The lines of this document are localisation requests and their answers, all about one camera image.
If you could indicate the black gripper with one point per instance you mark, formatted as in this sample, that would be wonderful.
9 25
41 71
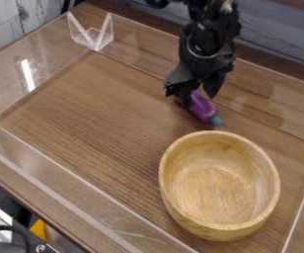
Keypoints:
198 70

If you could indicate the purple toy eggplant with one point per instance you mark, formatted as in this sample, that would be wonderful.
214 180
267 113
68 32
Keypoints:
201 109

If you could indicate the brown wooden bowl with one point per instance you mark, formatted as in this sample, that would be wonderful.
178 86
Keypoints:
220 184

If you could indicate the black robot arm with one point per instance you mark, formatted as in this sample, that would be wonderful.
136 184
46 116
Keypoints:
206 47

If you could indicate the yellow label on equipment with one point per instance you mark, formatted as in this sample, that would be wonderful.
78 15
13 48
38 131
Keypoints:
39 229

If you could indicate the clear acrylic corner bracket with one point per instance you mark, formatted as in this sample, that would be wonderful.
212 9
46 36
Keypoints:
96 39

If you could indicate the clear acrylic tray wall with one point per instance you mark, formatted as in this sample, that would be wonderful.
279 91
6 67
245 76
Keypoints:
78 209

